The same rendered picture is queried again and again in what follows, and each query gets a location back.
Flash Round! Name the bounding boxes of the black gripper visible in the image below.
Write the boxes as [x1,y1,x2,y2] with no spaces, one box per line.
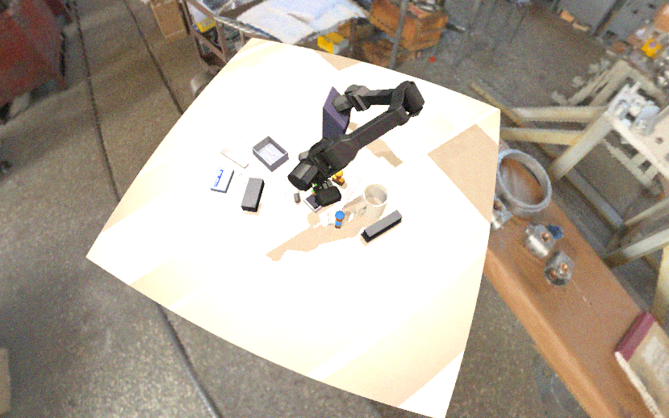
[298,149,341,207]

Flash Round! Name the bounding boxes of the wooden stamp with yellow knob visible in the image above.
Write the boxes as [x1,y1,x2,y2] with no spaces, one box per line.
[332,170,345,186]

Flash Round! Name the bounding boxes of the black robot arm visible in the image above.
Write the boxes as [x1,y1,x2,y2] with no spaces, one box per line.
[287,80,425,191]

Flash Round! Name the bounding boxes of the beige mug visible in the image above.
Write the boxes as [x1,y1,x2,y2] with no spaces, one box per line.
[354,183,389,218]

